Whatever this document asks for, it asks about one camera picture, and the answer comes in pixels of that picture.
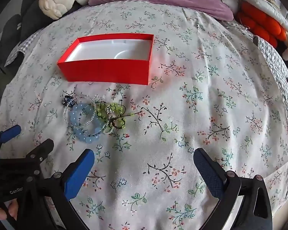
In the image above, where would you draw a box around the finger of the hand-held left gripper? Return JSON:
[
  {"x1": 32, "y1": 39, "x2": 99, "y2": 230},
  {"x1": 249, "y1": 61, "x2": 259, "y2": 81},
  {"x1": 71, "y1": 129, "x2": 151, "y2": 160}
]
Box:
[
  {"x1": 0, "y1": 125, "x2": 22, "y2": 147},
  {"x1": 20, "y1": 138, "x2": 55, "y2": 173}
]

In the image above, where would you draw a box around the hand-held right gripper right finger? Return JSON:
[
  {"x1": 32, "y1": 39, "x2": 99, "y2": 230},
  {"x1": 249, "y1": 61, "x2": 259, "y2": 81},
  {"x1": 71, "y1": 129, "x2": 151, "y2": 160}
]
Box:
[{"x1": 193, "y1": 148, "x2": 273, "y2": 230}]

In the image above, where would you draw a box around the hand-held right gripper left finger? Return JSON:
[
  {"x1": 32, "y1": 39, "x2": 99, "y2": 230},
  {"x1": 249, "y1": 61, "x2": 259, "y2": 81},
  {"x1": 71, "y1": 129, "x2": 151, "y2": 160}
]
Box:
[{"x1": 16, "y1": 148, "x2": 95, "y2": 230}]

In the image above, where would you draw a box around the light blue bead bracelet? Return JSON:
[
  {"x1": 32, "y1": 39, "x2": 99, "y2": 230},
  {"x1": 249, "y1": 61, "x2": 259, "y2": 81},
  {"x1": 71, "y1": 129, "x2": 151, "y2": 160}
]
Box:
[{"x1": 71, "y1": 103, "x2": 106, "y2": 145}]

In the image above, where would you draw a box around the clear beaded bracelet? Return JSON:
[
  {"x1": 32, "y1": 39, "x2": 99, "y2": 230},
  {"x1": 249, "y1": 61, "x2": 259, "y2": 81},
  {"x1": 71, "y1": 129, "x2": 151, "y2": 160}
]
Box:
[{"x1": 64, "y1": 95, "x2": 97, "y2": 128}]

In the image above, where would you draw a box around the dark beaded ring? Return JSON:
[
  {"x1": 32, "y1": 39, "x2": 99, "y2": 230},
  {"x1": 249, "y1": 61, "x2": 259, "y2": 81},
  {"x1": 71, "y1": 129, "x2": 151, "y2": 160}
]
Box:
[{"x1": 61, "y1": 95, "x2": 75, "y2": 107}]

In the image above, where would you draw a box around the green bead black cord bracelet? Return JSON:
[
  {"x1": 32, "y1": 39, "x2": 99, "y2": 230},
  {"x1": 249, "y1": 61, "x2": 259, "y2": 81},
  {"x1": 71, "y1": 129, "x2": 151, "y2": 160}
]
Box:
[{"x1": 96, "y1": 102, "x2": 145, "y2": 129}]

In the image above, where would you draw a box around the red cardboard box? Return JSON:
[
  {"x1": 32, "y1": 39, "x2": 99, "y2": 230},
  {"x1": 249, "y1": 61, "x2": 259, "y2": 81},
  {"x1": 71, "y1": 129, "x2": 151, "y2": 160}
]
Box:
[{"x1": 57, "y1": 33, "x2": 154, "y2": 86}]

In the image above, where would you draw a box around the person's left hand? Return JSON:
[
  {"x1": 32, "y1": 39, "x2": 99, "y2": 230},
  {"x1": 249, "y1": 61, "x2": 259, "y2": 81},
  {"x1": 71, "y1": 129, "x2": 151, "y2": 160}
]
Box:
[{"x1": 0, "y1": 200, "x2": 18, "y2": 221}]

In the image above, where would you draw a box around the floral bed sheet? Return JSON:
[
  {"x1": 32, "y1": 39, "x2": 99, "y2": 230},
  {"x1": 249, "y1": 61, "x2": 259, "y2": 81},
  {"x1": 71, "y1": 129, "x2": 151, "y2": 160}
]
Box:
[{"x1": 0, "y1": 0, "x2": 288, "y2": 230}]

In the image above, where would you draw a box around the checked cloth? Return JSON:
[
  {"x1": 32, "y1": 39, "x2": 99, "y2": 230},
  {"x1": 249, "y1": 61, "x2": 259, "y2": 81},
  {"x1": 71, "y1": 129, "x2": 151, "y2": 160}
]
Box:
[{"x1": 4, "y1": 28, "x2": 50, "y2": 67}]

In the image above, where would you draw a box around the dark grey chair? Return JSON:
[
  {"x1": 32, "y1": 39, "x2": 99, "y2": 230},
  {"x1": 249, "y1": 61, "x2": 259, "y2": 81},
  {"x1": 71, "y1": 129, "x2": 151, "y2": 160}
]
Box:
[{"x1": 0, "y1": 0, "x2": 53, "y2": 82}]

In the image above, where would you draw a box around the grey quilted cover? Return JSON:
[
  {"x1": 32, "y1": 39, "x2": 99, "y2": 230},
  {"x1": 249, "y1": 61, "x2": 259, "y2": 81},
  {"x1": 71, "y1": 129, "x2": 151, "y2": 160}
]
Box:
[{"x1": 254, "y1": 35, "x2": 288, "y2": 198}]

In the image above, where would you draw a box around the beige fleece blanket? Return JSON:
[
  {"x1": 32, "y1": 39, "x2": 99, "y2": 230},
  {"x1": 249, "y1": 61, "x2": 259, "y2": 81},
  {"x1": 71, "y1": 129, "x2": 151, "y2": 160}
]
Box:
[{"x1": 38, "y1": 0, "x2": 103, "y2": 20}]

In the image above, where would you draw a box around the orange plush toy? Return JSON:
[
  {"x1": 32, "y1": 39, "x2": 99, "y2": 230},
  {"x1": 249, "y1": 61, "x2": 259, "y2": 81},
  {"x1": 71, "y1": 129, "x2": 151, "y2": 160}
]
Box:
[{"x1": 235, "y1": 1, "x2": 288, "y2": 49}]

